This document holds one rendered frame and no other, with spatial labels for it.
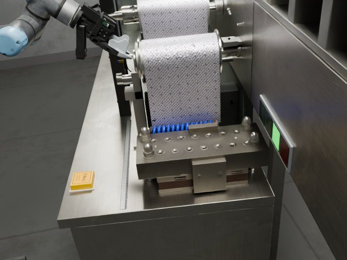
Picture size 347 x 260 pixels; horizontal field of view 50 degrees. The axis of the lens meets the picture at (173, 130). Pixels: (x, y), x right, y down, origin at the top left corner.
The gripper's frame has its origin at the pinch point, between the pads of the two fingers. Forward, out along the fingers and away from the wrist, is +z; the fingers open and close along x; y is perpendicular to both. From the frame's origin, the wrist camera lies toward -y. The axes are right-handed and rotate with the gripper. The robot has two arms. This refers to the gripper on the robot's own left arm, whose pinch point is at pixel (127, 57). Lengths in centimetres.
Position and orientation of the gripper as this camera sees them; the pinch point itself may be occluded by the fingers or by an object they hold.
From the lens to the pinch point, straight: 124.0
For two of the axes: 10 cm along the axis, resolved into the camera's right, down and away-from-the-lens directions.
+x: -0.7, -5.2, 8.5
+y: 5.8, -7.1, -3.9
